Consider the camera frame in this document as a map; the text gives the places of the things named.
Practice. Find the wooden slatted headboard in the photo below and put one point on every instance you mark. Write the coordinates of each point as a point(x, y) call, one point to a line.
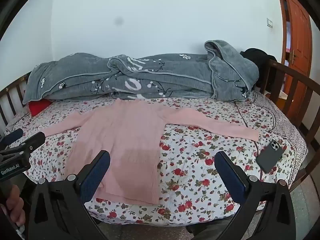
point(10, 90)

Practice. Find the black garment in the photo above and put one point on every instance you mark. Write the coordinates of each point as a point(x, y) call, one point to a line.
point(257, 57)

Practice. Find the brown wooden door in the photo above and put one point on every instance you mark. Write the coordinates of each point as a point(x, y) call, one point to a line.
point(298, 30)

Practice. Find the red pillow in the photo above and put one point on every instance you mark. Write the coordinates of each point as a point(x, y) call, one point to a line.
point(37, 107)

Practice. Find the person's left hand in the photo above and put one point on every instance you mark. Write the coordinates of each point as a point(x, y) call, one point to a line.
point(16, 205)

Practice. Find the floral bed sheet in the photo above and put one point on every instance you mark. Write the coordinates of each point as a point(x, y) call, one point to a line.
point(200, 167)

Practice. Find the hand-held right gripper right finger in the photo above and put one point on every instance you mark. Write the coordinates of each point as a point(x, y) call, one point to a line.
point(228, 177)

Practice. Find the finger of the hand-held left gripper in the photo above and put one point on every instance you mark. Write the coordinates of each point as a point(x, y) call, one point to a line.
point(12, 135)
point(33, 141)

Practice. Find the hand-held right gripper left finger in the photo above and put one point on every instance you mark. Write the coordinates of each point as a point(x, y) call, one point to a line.
point(96, 177)

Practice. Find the grey floral blanket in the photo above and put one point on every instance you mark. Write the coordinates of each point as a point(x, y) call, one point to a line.
point(150, 80)

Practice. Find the white wall switch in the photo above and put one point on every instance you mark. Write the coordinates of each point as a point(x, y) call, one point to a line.
point(269, 23)

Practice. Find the dark smartphone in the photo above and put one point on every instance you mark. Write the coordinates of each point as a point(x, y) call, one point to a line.
point(268, 157)

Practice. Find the wooden slatted footboard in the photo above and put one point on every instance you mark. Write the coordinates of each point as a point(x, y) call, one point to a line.
point(295, 73)

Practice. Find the pink knitted sweater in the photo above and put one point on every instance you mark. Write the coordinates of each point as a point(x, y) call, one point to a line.
point(125, 142)

